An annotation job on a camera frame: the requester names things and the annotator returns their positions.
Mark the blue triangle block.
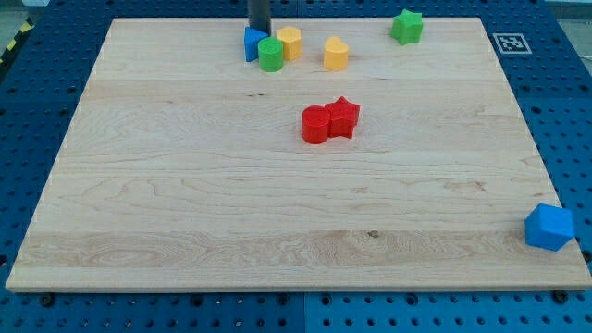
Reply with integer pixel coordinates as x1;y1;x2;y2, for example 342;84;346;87
243;27;269;62

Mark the red cylinder block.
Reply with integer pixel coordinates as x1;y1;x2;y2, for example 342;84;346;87
302;105;330;144

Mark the red star block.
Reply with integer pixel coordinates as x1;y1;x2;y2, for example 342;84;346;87
325;96;361;139

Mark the light wooden board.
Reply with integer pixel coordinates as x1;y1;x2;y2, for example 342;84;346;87
6;18;591;292

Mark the green cylinder block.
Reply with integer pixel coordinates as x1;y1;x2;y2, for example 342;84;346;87
257;37;284;72

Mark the yellow heart block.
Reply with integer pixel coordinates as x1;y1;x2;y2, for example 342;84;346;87
323;36;350;71

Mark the yellow hexagon block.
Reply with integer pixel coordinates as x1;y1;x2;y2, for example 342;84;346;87
277;26;302;61

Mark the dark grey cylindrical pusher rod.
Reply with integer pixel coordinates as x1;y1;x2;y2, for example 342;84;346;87
247;0;271;35

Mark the green star block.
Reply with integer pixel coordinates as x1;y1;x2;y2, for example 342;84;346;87
390;9;424;45

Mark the white fiducial marker tag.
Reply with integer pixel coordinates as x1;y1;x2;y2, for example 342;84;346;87
493;32;532;55

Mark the blue cube block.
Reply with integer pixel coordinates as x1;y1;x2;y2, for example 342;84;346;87
524;203;575;252

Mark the black bolt front left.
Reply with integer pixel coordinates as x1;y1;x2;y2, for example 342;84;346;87
39;293;55;308

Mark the black bolt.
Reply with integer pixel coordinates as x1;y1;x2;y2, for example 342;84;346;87
552;290;569;304
39;293;55;308

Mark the black bolt front right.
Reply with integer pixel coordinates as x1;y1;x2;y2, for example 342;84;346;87
552;290;569;304

